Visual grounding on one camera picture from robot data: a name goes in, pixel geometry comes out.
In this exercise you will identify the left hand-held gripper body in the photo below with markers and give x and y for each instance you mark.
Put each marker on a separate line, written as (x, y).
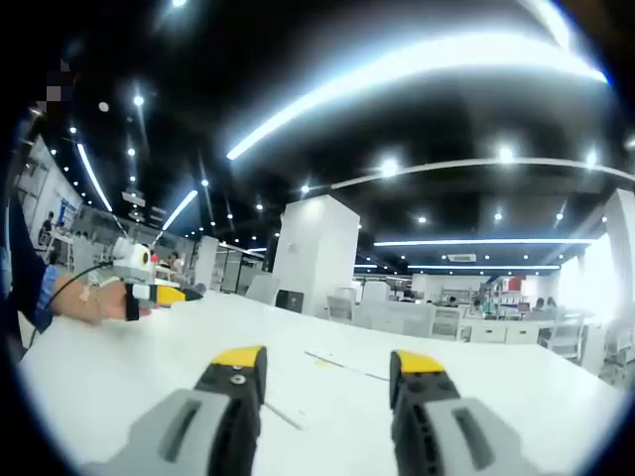
(131, 255)

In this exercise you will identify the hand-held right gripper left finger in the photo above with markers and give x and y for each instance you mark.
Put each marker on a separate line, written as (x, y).
(208, 426)

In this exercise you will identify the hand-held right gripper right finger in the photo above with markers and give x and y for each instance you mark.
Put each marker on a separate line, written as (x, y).
(436, 431)

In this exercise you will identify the white socket holder cover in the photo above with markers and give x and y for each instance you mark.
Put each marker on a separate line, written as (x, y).
(283, 415)

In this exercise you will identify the white socket holder panel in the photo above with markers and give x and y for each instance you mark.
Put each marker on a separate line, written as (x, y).
(327, 358)

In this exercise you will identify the person's left hand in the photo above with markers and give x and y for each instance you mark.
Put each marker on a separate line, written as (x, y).
(99, 300)

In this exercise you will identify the slim white pillar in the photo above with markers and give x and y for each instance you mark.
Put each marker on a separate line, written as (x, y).
(207, 263)

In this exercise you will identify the short ceiling light strip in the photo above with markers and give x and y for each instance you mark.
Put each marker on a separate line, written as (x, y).
(181, 208)
(91, 173)

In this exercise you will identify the black box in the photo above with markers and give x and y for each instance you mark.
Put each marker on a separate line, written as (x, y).
(290, 301)

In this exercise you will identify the person's blue shirt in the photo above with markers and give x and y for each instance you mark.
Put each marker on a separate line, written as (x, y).
(22, 238)

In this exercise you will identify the white low cabinets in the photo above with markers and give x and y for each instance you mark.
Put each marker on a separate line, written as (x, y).
(491, 331)

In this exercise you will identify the white partition row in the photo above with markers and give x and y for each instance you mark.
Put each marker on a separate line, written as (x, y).
(397, 312)

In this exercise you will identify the large white square pillar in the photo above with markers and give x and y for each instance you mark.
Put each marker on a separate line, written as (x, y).
(317, 248)

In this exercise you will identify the white mesh chair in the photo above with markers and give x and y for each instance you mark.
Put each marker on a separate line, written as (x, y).
(340, 308)

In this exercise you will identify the red sign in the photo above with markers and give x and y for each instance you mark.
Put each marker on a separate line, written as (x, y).
(514, 283)

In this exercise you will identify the curved ceiling light strip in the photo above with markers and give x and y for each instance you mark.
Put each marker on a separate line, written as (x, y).
(471, 267)
(471, 242)

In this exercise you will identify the ceiling air vent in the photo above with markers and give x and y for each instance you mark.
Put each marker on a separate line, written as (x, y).
(461, 258)

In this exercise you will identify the long ceiling light strip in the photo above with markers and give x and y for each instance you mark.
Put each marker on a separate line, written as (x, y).
(347, 89)

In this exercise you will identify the white pillar beside window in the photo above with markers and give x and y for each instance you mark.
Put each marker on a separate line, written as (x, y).
(620, 238)

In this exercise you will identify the blue wall poster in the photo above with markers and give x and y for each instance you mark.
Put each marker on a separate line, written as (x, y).
(66, 210)

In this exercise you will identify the curved ceiling rail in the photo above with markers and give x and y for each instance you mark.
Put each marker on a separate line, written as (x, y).
(446, 166)

